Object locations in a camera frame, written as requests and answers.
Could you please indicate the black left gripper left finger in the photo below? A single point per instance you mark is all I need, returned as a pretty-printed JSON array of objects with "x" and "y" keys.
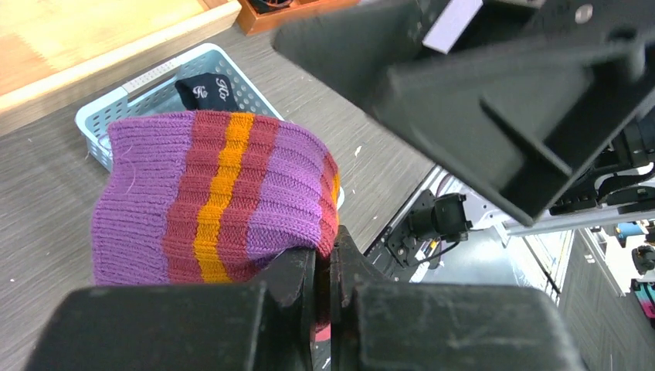
[{"x": 286, "y": 334}]

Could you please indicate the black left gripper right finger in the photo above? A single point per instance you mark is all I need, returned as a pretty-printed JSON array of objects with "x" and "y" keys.
[{"x": 349, "y": 270}]

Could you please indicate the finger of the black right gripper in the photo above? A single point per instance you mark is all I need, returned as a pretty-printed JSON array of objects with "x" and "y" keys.
[{"x": 535, "y": 109}]

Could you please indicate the purple striped sock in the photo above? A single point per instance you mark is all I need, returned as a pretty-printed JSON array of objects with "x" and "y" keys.
[{"x": 210, "y": 197}]

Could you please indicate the navy sock with white cuff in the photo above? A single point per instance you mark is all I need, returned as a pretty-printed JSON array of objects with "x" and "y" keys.
[{"x": 207, "y": 92}]

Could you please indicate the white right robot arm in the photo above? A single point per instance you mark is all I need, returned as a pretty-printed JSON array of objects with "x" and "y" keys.
[{"x": 538, "y": 109}]

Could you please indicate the wooden hanger stand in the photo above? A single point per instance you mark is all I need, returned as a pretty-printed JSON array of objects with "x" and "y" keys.
[{"x": 54, "y": 53}]

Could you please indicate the light blue plastic basket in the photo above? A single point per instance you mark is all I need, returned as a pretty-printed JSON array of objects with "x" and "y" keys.
[{"x": 154, "y": 92}]

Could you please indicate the orange wooden compartment tray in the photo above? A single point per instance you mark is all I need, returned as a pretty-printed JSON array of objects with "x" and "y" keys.
[{"x": 260, "y": 16}]

